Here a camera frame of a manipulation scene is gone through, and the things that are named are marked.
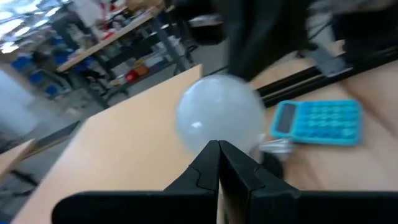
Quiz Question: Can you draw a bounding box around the black aluminium table frame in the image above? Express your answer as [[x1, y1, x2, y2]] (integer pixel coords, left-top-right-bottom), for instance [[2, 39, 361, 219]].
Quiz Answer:
[[256, 46, 398, 108]]

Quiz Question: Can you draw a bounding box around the tan laminate desk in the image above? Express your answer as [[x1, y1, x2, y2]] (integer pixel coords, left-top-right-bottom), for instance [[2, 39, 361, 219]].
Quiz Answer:
[[0, 138, 37, 182], [11, 63, 205, 224]]

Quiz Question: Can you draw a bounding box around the teal flat tray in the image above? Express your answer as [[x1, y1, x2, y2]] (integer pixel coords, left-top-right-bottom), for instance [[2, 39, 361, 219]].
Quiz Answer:
[[269, 99, 363, 146]]

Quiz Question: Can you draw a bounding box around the white lightbulb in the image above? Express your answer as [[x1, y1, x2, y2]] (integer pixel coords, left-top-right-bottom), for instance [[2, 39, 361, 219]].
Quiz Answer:
[[175, 73, 267, 155]]

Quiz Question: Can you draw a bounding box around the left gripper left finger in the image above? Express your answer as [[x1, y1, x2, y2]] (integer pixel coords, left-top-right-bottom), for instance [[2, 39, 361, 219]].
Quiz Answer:
[[51, 139, 220, 224]]

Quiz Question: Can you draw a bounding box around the crumpled clear plastic wrapper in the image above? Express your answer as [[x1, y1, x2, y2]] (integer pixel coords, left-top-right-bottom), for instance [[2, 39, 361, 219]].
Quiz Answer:
[[248, 133, 295, 162]]

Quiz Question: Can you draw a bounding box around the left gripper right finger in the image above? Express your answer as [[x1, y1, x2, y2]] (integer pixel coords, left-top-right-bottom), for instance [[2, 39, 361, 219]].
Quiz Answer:
[[219, 139, 398, 224]]

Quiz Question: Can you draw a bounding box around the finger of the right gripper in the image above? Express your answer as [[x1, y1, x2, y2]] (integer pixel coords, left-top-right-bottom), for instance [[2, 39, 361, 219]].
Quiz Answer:
[[252, 0, 312, 80], [228, 0, 268, 80]]

